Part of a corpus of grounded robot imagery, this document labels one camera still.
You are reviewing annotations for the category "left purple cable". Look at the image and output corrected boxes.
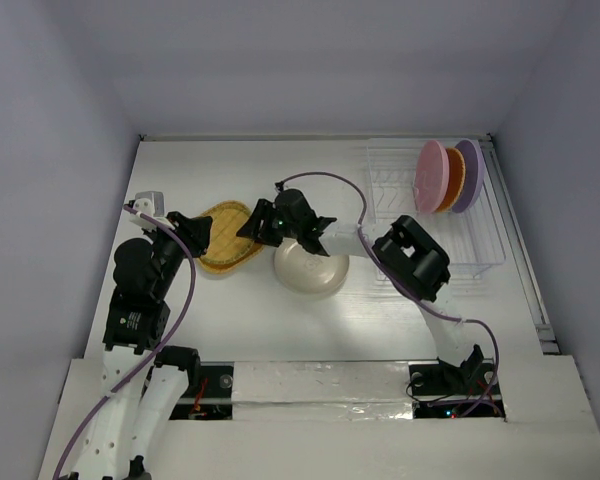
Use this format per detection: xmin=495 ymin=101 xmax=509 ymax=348
xmin=49 ymin=202 xmax=199 ymax=480

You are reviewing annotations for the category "purple round plate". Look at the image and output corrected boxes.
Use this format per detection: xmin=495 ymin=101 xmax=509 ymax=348
xmin=451 ymin=139 xmax=486 ymax=213

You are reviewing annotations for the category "foil-wrapped front bar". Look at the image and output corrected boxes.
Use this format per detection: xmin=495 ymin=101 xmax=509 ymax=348
xmin=231 ymin=361 xmax=413 ymax=422

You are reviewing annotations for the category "pink round plate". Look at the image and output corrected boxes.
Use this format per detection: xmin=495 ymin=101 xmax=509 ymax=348
xmin=414 ymin=140 xmax=450 ymax=214

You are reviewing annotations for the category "red wire left base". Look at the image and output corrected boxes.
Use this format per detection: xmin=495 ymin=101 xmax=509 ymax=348
xmin=189 ymin=377 xmax=211 ymax=416

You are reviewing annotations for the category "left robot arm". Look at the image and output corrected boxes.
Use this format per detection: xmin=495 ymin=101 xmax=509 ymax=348
xmin=53 ymin=206 xmax=212 ymax=479

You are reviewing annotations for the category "white wire dish rack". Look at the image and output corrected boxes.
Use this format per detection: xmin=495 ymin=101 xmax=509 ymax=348
xmin=366 ymin=138 xmax=506 ymax=281

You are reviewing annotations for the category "green-rimmed woven plate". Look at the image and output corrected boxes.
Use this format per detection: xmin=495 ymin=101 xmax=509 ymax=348
xmin=204 ymin=203 xmax=264 ymax=264

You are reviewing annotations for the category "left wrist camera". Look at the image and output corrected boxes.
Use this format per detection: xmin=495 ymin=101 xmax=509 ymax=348
xmin=126 ymin=190 xmax=167 ymax=225

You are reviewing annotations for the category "black cable at base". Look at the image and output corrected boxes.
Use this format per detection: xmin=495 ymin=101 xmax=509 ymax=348
xmin=402 ymin=372 xmax=504 ymax=406

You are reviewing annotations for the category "orange woven round plate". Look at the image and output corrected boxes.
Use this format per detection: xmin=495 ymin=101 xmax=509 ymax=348
xmin=436 ymin=147 xmax=466 ymax=212

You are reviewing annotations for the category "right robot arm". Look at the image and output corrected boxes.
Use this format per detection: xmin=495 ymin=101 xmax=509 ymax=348
xmin=236 ymin=189 xmax=484 ymax=395

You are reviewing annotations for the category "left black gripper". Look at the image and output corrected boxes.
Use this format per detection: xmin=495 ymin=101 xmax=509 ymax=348
xmin=143 ymin=209 xmax=212 ymax=295

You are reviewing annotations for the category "square woven bamboo plate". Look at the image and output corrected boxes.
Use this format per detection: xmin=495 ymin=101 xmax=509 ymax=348
xmin=194 ymin=200 xmax=270 ymax=276

